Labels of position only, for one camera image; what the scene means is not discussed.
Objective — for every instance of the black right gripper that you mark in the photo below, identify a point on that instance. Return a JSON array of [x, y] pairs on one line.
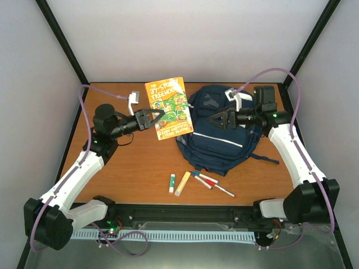
[[225, 119]]

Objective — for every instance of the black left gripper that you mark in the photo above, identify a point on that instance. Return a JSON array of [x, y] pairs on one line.
[[143, 119]]

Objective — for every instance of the navy blue backpack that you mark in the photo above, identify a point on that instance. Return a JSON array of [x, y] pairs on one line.
[[211, 148]]

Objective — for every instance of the orange treehouse paperback book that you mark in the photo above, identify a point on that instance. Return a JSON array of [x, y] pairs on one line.
[[170, 96]]

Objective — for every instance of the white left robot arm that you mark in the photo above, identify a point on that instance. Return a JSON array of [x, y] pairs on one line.
[[51, 220]]

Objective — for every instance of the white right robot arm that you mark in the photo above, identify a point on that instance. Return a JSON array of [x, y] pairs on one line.
[[313, 196]]

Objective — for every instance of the white green glue stick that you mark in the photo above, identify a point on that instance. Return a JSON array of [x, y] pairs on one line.
[[172, 183]]

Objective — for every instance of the green-capped white marker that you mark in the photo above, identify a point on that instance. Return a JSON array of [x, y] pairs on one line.
[[206, 177]]

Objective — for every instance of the red-capped white pen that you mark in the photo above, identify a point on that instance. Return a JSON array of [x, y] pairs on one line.
[[224, 190]]

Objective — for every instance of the red-capped white marker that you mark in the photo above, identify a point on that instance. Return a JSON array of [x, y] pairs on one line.
[[211, 182]]

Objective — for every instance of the purple-capped white marker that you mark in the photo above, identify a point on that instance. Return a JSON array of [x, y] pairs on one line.
[[207, 185]]

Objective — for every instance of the yellow highlighter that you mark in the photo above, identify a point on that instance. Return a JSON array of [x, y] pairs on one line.
[[182, 184]]

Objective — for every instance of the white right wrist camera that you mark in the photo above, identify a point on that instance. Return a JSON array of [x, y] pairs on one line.
[[232, 96]]

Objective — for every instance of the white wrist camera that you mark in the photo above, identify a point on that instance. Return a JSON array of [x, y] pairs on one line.
[[133, 99], [232, 96]]

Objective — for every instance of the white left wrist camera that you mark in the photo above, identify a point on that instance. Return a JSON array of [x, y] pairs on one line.
[[133, 99]]

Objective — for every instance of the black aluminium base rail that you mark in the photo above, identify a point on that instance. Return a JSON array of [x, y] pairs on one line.
[[247, 217]]

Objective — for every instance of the light blue slotted cable duct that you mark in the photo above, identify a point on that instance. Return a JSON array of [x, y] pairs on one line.
[[171, 236]]

